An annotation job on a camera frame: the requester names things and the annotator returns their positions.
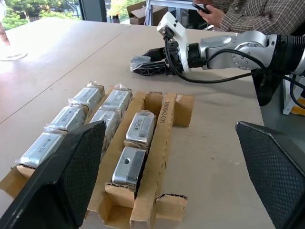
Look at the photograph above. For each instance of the grey metal rack frame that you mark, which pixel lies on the grey metal rack frame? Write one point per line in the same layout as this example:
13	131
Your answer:
155	4

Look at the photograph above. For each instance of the small dark bottle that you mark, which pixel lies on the small dark bottle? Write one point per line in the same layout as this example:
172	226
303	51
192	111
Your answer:
116	19

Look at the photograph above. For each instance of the person's bare hand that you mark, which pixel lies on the person's bare hand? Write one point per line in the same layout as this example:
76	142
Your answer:
213	15

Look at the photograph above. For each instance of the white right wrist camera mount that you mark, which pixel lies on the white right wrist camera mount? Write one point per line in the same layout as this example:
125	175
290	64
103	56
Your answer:
175	26

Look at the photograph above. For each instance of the black smartphone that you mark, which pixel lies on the black smartphone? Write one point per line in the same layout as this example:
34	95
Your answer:
201	7

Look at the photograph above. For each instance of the plastic-wrapped silver camera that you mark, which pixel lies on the plastic-wrapped silver camera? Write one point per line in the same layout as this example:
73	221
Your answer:
68	118
89	96
118	97
39	149
140	127
109	121

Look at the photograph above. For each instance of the white metal table frame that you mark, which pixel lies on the white metal table frame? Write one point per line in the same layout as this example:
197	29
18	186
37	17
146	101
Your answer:
289	95

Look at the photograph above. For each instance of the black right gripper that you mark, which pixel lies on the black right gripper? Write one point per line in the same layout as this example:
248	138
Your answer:
175	58

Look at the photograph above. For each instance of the white round flat base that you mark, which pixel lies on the white round flat base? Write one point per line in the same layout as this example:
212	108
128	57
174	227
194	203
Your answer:
12	56

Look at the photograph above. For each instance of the brown cardboard divider tray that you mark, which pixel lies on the brown cardboard divider tray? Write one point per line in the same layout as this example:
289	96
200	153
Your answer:
164	136

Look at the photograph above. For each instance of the unwrapped silver camera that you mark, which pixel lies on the unwrapped silver camera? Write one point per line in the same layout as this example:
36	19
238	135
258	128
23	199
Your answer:
126	167

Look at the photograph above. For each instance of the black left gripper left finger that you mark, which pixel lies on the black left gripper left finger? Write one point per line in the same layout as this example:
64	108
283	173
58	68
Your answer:
59	181

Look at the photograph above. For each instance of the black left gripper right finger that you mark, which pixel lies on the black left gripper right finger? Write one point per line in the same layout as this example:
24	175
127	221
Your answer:
274	167

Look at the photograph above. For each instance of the open brown cardboard box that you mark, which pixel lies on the open brown cardboard box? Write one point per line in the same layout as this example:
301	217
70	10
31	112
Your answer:
143	13

